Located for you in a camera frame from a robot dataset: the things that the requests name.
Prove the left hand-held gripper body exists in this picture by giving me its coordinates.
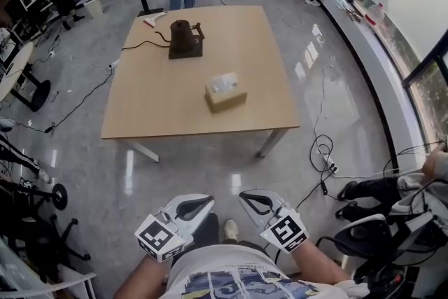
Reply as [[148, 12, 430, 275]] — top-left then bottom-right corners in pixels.
[[134, 198, 195, 263]]

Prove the person's beige shoe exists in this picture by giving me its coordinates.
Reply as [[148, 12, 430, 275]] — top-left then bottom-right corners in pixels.
[[223, 218, 239, 243]]

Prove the black office chair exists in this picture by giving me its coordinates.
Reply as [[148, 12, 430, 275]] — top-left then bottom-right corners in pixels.
[[0, 181, 92, 279]]

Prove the tan tissue box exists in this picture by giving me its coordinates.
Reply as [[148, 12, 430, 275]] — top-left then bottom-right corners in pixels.
[[204, 71, 249, 114]]

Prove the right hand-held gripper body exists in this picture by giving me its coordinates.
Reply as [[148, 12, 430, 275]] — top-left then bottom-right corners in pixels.
[[258, 198, 309, 254]]

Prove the white table leg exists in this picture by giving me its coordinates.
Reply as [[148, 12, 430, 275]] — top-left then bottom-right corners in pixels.
[[126, 139, 160, 164], [256, 128, 291, 159]]

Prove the person's left forearm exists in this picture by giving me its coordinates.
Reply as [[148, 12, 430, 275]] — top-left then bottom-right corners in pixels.
[[113, 251, 173, 299]]

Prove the person's printed white shirt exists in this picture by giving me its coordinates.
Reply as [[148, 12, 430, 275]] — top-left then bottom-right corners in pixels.
[[163, 242, 370, 299]]

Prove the white waste bin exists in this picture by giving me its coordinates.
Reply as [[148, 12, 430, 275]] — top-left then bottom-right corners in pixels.
[[85, 0, 105, 20]]

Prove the dark brown gooseneck kettle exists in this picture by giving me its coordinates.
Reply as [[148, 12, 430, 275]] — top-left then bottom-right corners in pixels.
[[155, 19, 206, 54]]

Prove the black floor cable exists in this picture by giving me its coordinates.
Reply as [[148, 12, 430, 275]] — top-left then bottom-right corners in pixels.
[[295, 134, 340, 211], [43, 70, 116, 134]]

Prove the dark kettle base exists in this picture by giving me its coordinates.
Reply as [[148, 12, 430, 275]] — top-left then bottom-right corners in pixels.
[[167, 41, 204, 60]]

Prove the person's black trouser leg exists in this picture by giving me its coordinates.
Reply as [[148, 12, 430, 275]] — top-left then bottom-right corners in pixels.
[[191, 212, 221, 251]]

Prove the white tissue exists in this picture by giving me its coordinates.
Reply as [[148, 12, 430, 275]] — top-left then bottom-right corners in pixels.
[[211, 71, 240, 95]]

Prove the person's right forearm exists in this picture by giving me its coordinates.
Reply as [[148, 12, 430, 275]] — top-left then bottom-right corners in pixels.
[[290, 239, 352, 288]]

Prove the white red-edged scraper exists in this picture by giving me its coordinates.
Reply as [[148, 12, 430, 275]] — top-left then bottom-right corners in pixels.
[[143, 11, 170, 28]]

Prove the round beige pedestal table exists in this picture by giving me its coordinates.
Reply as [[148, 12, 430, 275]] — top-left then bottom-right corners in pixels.
[[0, 41, 53, 113]]

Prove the black and white seat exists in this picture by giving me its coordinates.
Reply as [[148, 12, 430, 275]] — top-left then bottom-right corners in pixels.
[[316, 209, 448, 299]]

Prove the white chair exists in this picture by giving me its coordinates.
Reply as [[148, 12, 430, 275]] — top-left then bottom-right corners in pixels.
[[0, 240, 97, 299]]

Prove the black kettle cable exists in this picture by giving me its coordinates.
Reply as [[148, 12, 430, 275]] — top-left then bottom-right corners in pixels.
[[120, 41, 172, 51]]

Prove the white floor cable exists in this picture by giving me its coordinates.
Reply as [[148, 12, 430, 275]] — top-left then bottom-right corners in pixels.
[[276, 5, 304, 29]]

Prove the clear jug with red band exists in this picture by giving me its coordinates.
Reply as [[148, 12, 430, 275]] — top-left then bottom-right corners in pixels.
[[364, 2, 386, 27]]

